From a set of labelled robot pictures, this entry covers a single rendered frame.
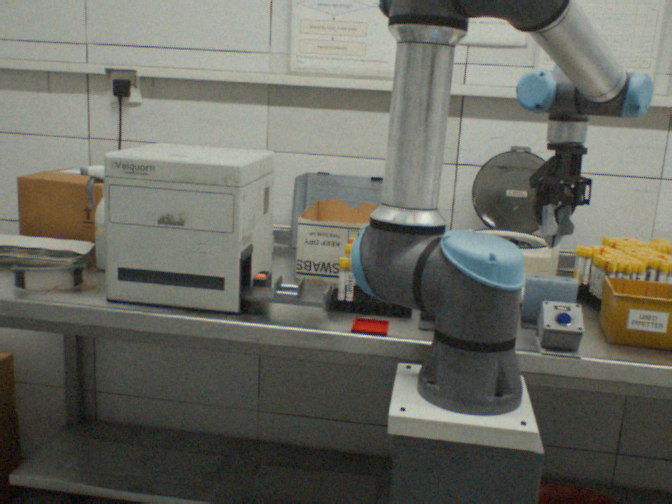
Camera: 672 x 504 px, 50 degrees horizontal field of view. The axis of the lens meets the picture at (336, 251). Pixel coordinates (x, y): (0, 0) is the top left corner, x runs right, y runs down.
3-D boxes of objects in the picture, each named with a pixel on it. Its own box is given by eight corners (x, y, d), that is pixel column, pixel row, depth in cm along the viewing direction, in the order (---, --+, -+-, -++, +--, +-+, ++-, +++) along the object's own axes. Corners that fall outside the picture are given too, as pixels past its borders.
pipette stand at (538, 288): (520, 327, 144) (526, 279, 141) (520, 317, 150) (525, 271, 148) (572, 334, 142) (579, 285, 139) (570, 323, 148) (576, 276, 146)
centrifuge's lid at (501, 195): (477, 142, 181) (480, 144, 189) (465, 241, 184) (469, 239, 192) (566, 149, 175) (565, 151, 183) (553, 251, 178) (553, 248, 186)
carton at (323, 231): (292, 279, 169) (295, 216, 165) (314, 252, 197) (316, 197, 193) (397, 289, 166) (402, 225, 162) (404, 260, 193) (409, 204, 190)
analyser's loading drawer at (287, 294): (223, 302, 143) (224, 277, 141) (233, 293, 149) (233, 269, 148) (325, 312, 140) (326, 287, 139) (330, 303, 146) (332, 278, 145)
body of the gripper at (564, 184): (554, 208, 138) (560, 145, 135) (533, 202, 146) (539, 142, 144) (590, 208, 139) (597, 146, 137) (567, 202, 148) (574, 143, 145)
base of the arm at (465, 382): (515, 424, 96) (523, 354, 94) (405, 402, 101) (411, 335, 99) (526, 384, 110) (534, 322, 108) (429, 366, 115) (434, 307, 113)
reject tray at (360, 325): (350, 332, 136) (350, 328, 136) (355, 321, 142) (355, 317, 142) (386, 336, 135) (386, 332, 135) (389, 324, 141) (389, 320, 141)
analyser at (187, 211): (104, 302, 145) (101, 152, 138) (157, 268, 172) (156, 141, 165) (252, 317, 141) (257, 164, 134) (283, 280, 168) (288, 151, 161)
